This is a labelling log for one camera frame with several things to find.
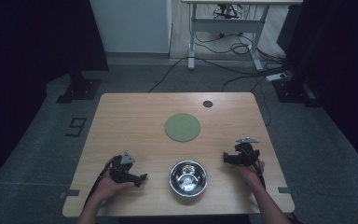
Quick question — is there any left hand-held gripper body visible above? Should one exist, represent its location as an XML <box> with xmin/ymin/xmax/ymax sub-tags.
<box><xmin>109</xmin><ymin>150</ymin><xmax>142</xmax><ymax>185</ymax></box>

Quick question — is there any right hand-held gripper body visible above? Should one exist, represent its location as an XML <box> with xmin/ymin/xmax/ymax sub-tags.
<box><xmin>227</xmin><ymin>137</ymin><xmax>261</xmax><ymax>168</ymax></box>

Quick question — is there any person's right hand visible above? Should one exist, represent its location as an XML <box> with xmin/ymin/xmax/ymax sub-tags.
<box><xmin>232</xmin><ymin>159</ymin><xmax>267</xmax><ymax>189</ymax></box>

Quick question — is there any person's left hand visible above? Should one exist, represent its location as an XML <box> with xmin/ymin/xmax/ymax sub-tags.
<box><xmin>96</xmin><ymin>171</ymin><xmax>136</xmax><ymax>204</ymax></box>

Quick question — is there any stainless steel bowl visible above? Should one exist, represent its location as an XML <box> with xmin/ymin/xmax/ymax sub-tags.
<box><xmin>168</xmin><ymin>160</ymin><xmax>209</xmax><ymax>199</ymax></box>

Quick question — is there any green round mat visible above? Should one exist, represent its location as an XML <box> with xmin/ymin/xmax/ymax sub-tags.
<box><xmin>164</xmin><ymin>112</ymin><xmax>201</xmax><ymax>143</ymax></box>

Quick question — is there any white power strip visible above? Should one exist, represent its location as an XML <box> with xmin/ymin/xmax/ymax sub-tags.
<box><xmin>265</xmin><ymin>72</ymin><xmax>289</xmax><ymax>83</ymax></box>

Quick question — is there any dark curtain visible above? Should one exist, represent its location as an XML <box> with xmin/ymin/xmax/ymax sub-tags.
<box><xmin>276</xmin><ymin>0</ymin><xmax>358</xmax><ymax>171</ymax></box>
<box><xmin>0</xmin><ymin>0</ymin><xmax>110</xmax><ymax>194</ymax></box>

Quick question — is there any black device under desk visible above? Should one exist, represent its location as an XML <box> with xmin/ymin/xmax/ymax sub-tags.
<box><xmin>212</xmin><ymin>3</ymin><xmax>244</xmax><ymax>21</ymax></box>

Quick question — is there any white partition panel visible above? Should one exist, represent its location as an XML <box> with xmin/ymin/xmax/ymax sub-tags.
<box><xmin>89</xmin><ymin>0</ymin><xmax>172</xmax><ymax>55</ymax></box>

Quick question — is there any right hand-held gripper black cable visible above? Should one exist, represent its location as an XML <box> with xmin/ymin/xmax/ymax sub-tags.
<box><xmin>241</xmin><ymin>148</ymin><xmax>268</xmax><ymax>190</ymax></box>

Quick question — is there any hand-held gripper black cable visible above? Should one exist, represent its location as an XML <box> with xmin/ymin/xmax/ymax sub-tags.
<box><xmin>241</xmin><ymin>148</ymin><xmax>268</xmax><ymax>190</ymax></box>
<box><xmin>83</xmin><ymin>154</ymin><xmax>122</xmax><ymax>216</ymax></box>

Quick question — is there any left hand-held gripper black cable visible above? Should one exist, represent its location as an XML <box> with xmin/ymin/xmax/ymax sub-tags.
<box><xmin>83</xmin><ymin>154</ymin><xmax>122</xmax><ymax>216</ymax></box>

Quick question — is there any black stand base plate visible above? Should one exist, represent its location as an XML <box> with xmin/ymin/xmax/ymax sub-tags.
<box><xmin>272</xmin><ymin>77</ymin><xmax>324</xmax><ymax>108</ymax></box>
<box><xmin>55</xmin><ymin>70</ymin><xmax>103</xmax><ymax>105</ymax></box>

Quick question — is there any long black floor cable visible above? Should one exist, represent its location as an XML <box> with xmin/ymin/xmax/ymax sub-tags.
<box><xmin>147</xmin><ymin>56</ymin><xmax>190</xmax><ymax>93</ymax></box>

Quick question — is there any bundle of black floor cables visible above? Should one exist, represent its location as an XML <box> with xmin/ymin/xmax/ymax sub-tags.
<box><xmin>193</xmin><ymin>31</ymin><xmax>290</xmax><ymax>94</ymax></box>

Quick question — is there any white metal-frame desk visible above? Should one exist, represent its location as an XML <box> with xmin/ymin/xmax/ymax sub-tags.
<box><xmin>181</xmin><ymin>0</ymin><xmax>304</xmax><ymax>72</ymax></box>

